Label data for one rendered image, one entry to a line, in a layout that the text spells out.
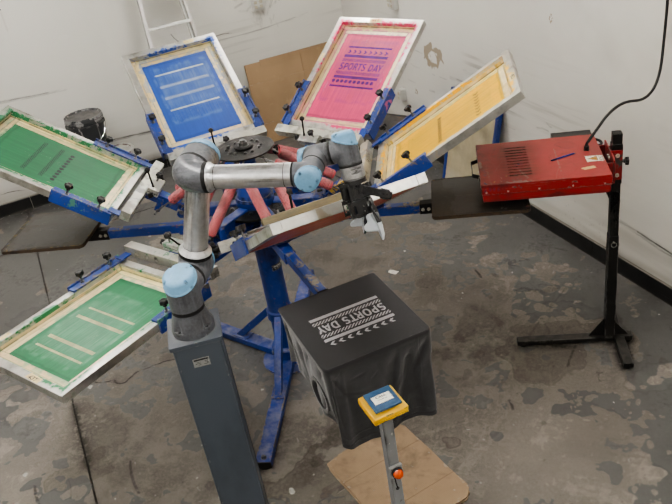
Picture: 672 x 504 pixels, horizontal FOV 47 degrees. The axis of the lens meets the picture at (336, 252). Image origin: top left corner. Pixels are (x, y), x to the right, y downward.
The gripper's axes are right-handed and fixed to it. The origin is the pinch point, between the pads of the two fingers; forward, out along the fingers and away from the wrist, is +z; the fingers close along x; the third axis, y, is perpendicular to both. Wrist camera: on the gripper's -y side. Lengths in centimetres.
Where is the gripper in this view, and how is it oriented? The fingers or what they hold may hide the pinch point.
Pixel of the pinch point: (376, 236)
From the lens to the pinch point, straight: 250.4
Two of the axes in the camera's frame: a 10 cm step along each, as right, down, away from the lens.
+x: 3.5, 1.5, -9.3
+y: -9.0, 3.2, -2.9
